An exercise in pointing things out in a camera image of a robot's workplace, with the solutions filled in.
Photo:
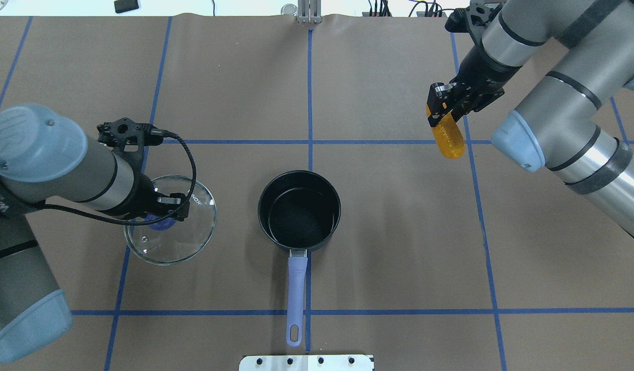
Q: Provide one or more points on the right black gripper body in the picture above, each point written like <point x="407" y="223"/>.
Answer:
<point x="479" y="75"/>

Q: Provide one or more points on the yellow plastic corn cob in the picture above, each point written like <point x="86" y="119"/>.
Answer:
<point x="447" y="134"/>

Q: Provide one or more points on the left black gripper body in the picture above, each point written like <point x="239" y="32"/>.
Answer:
<point x="143" y="198"/>

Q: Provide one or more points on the glass pot lid blue knob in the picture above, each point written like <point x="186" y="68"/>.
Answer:
<point x="170" y="241"/>

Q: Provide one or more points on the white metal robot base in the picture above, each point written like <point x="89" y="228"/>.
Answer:
<point x="308" y="362"/>

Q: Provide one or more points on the dark blue saucepan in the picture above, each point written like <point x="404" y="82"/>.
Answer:
<point x="299" y="211"/>

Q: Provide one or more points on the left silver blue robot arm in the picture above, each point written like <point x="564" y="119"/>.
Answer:
<point x="48" y="162"/>

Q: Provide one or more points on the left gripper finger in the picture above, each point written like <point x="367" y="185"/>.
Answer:
<point x="160" y="215"/>

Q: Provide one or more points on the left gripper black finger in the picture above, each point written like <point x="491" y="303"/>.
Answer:
<point x="173" y="200"/>

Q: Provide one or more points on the black box on desk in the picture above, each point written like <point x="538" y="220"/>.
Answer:
<point x="122" y="6"/>

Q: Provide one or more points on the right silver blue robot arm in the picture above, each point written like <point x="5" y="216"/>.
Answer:
<point x="552" y="126"/>

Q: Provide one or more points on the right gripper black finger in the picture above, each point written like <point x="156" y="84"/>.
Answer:
<point x="439" y="99"/>

